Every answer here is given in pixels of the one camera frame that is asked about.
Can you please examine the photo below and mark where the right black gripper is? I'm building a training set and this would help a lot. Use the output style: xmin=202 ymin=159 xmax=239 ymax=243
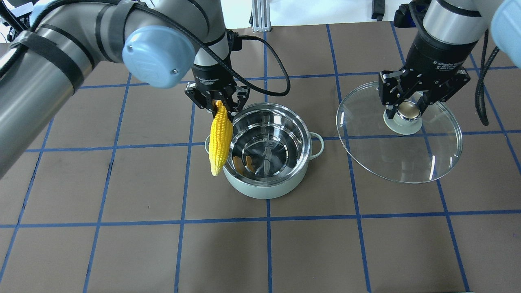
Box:
xmin=378 ymin=35 xmax=471 ymax=118

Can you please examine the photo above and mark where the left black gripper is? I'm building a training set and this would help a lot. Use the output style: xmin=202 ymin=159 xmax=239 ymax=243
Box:
xmin=185 ymin=64 xmax=250 ymax=122

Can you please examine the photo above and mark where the yellow corn cob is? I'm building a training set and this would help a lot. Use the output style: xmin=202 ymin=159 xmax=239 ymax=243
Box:
xmin=208 ymin=101 xmax=233 ymax=176

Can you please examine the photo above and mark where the glass pot lid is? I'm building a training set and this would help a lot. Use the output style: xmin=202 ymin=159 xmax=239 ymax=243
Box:
xmin=336 ymin=82 xmax=463 ymax=184

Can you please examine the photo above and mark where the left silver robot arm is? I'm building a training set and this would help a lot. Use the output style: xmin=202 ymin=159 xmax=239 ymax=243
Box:
xmin=1 ymin=0 xmax=252 ymax=176

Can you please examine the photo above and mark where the pale green electric pot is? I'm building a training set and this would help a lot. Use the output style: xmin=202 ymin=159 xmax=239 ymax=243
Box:
xmin=222 ymin=103 xmax=324 ymax=199

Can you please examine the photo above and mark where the aluminium frame post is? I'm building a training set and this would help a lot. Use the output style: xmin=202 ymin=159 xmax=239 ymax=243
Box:
xmin=251 ymin=0 xmax=272 ymax=32

